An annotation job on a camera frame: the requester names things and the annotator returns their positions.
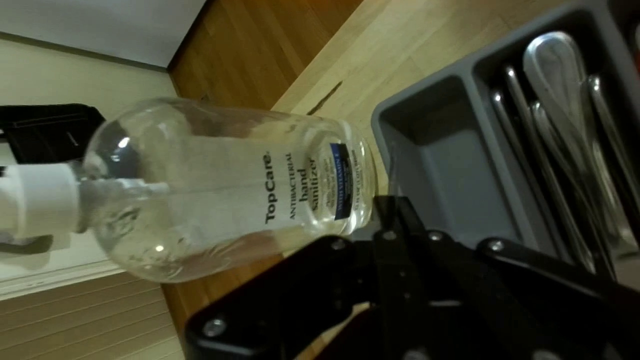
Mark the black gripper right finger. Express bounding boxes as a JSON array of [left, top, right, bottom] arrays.
[[394, 194, 640, 360]]

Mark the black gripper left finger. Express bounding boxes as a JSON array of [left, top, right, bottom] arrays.
[[183, 194, 410, 360]]

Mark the grey cutlery tray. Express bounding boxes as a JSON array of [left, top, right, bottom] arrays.
[[369, 0, 640, 269]]

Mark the clear hand sanitizer bottle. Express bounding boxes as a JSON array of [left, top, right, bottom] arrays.
[[0, 96, 380, 285]]

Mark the thin steel utensil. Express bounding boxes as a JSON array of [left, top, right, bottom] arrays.
[[585, 72, 640, 222], [488, 86, 590, 265]]

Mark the black case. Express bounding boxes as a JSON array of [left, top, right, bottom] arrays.
[[0, 101, 107, 165]]

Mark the wide handled steel spoon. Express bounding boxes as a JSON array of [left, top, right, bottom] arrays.
[[522, 28, 637, 254]]

